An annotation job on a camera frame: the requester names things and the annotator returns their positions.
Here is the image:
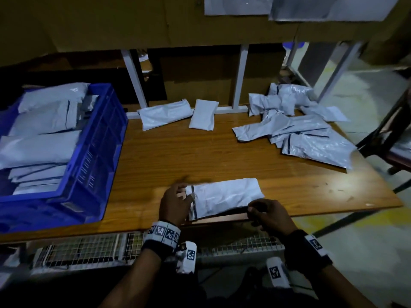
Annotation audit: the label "brown wooden chair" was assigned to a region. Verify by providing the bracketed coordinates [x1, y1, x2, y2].
[355, 85, 411, 194]

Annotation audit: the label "blue plastic crate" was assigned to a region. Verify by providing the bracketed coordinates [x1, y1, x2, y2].
[0, 83, 130, 234]

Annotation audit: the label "person's right forearm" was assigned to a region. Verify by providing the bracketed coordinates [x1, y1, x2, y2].
[313, 261, 378, 308]

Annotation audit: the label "white metal shelf leg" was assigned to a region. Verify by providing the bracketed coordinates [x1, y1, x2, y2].
[317, 41, 364, 104]
[232, 44, 250, 108]
[121, 49, 149, 110]

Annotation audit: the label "wooden table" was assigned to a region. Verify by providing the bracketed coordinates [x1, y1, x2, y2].
[0, 102, 404, 244]

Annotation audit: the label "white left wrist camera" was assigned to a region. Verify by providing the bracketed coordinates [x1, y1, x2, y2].
[175, 240, 199, 275]

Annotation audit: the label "person's left hand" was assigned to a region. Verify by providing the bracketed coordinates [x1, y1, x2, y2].
[158, 183, 195, 227]

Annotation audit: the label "pile of grey mailer bags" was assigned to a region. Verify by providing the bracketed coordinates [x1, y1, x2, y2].
[137, 82, 358, 171]

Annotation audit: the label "person's left forearm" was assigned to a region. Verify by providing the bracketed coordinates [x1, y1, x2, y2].
[99, 249, 163, 308]

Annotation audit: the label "left marker wristband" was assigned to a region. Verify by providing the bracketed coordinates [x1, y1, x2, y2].
[142, 219, 183, 258]

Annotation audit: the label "right marker wristband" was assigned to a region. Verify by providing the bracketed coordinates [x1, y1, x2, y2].
[283, 228, 334, 274]

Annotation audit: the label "packed white bags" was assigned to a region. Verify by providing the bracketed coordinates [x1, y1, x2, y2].
[0, 82, 100, 195]

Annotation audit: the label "white wire rack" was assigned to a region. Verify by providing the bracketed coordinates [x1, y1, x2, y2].
[30, 229, 285, 271]

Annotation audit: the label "marker wristband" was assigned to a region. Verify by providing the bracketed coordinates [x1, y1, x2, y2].
[283, 228, 334, 274]
[142, 219, 183, 258]

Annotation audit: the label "person's right hand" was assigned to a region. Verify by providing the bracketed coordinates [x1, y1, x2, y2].
[247, 198, 299, 240]

